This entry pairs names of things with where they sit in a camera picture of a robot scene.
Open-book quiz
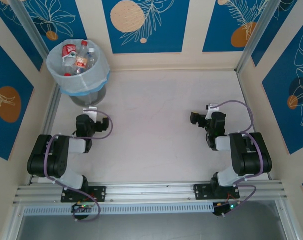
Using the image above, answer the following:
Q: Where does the blue label cola bottle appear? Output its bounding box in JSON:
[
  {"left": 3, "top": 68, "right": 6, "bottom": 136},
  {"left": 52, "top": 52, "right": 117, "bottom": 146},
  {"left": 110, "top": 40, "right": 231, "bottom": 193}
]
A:
[{"left": 85, "top": 47, "right": 97, "bottom": 71}]

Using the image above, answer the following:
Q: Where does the orange label red-capped bottle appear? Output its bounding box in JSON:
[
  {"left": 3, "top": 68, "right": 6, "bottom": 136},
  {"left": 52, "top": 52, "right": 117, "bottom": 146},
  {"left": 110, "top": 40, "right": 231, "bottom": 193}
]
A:
[{"left": 75, "top": 39, "right": 90, "bottom": 76}]

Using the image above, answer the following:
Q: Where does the red label water bottle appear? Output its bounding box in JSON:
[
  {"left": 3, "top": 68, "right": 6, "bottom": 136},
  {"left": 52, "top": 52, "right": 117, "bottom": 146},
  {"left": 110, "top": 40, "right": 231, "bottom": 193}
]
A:
[{"left": 61, "top": 43, "right": 78, "bottom": 77}]

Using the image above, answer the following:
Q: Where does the grey mesh waste bin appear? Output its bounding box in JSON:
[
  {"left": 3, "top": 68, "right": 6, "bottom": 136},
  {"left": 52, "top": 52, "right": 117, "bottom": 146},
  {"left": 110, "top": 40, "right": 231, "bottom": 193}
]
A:
[{"left": 70, "top": 86, "right": 107, "bottom": 108}]

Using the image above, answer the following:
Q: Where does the trash bin with white liner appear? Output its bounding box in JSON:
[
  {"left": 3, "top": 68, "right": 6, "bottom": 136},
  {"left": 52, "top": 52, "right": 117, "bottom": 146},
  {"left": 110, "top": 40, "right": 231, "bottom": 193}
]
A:
[{"left": 45, "top": 38, "right": 111, "bottom": 97}]

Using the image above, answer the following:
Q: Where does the small circuit board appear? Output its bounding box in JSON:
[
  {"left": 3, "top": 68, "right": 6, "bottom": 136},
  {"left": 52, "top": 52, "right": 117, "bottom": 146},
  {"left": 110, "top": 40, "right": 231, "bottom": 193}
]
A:
[
  {"left": 71, "top": 202, "right": 95, "bottom": 214},
  {"left": 212, "top": 201, "right": 237, "bottom": 218}
]

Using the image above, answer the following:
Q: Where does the aluminium side rail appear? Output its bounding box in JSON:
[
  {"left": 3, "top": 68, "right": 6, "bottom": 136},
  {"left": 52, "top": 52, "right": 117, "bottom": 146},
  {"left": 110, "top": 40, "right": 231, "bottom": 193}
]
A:
[
  {"left": 237, "top": 71, "right": 272, "bottom": 181},
  {"left": 41, "top": 83, "right": 62, "bottom": 137}
]

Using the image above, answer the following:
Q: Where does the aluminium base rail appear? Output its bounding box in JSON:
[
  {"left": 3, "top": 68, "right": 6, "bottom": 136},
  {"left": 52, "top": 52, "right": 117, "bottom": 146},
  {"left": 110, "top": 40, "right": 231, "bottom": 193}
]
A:
[{"left": 15, "top": 181, "right": 285, "bottom": 205}]

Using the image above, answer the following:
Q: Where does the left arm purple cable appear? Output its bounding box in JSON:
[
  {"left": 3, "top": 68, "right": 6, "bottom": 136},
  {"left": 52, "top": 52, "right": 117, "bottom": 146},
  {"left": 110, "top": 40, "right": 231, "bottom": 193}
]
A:
[{"left": 44, "top": 111, "right": 114, "bottom": 223}]

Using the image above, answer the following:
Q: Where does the grey slotted cable duct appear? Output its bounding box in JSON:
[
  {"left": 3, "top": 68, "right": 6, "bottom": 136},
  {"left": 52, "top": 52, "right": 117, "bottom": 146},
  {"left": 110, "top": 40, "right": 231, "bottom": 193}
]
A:
[{"left": 23, "top": 202, "right": 215, "bottom": 216}]

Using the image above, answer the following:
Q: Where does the aluminium frame post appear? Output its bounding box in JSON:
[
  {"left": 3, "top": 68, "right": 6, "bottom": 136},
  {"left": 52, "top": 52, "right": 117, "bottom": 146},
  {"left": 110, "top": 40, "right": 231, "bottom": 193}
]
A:
[
  {"left": 236, "top": 0, "right": 278, "bottom": 74},
  {"left": 8, "top": 0, "right": 52, "bottom": 63}
]

